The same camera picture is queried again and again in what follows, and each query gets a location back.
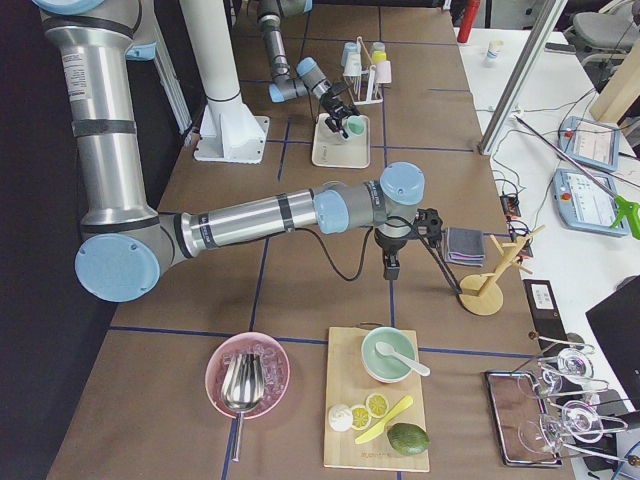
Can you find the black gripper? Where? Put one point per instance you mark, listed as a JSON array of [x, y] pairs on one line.
[[390, 243], [332, 107]]

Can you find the mint green cup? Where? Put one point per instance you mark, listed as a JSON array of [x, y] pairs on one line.
[[355, 126]]

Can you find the beige rabbit serving tray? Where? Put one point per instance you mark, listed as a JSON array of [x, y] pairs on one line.
[[329, 150]]

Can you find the beige cup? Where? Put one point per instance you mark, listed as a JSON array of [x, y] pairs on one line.
[[353, 65]]

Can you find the pink cup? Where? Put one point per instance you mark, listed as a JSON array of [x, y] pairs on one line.
[[383, 72]]

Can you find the yellow cup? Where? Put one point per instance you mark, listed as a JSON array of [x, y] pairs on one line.
[[378, 56]]

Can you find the blue cup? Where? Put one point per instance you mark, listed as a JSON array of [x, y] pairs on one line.
[[348, 48]]

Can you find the white paper cup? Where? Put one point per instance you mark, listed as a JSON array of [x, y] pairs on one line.
[[492, 53]]

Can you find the black framed metal tray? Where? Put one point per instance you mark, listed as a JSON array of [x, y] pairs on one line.
[[513, 404]]

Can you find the grey folded cloth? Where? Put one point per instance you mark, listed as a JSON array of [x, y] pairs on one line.
[[464, 247]]

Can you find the white spoon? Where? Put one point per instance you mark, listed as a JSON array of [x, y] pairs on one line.
[[386, 349]]

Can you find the wooden mug tree stand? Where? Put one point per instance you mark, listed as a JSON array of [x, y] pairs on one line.
[[480, 293]]

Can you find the green ceramic bowl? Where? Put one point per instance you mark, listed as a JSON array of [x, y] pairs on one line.
[[388, 369]]

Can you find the lemon slice upper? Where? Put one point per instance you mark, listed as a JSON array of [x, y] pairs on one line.
[[377, 404]]

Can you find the lemon slice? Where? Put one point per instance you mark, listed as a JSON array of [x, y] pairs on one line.
[[361, 417], [377, 404]]

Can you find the lemon slice lower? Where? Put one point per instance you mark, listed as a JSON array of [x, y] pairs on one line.
[[361, 417]]

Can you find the pink ice bowl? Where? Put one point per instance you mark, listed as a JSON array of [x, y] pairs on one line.
[[266, 353]]

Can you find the red fire extinguisher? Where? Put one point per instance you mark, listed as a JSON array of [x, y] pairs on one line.
[[470, 13]]

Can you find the black label box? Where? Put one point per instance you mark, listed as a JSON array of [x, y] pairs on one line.
[[544, 310]]

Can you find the yellow plastic knife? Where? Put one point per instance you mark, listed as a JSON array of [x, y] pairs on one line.
[[376, 430]]

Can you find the green avocado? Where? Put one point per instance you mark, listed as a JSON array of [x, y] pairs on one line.
[[408, 439]]

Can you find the metal ice scoop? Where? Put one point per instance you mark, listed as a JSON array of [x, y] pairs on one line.
[[242, 390]]

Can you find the teach pendant near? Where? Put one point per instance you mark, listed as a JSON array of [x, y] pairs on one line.
[[583, 206]]

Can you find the teach pendant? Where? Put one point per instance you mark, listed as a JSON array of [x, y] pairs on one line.
[[583, 206], [590, 143]]

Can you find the wine glass upper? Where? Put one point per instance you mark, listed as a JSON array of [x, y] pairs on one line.
[[568, 373]]

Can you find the wine glass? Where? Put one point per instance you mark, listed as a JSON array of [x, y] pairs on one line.
[[568, 373], [576, 422]]

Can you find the teach pendant far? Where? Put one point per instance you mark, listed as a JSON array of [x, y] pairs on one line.
[[590, 143]]

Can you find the black laptop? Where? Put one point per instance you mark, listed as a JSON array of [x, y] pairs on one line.
[[615, 324]]

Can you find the wine glass lower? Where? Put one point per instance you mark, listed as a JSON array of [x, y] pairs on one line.
[[576, 422]]

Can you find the green spray nozzle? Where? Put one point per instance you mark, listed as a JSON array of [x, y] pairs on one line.
[[628, 211]]

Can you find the grey office chair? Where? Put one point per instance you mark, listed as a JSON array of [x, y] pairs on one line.
[[597, 31]]

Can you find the white wire cup rack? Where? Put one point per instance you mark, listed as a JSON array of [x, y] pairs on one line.
[[363, 90]]

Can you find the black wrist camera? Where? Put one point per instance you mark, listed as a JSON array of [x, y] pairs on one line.
[[430, 225]]

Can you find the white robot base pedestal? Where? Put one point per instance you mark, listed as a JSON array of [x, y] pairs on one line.
[[229, 132]]

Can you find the grey aluminium post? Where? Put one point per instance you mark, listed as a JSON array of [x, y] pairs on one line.
[[543, 26]]

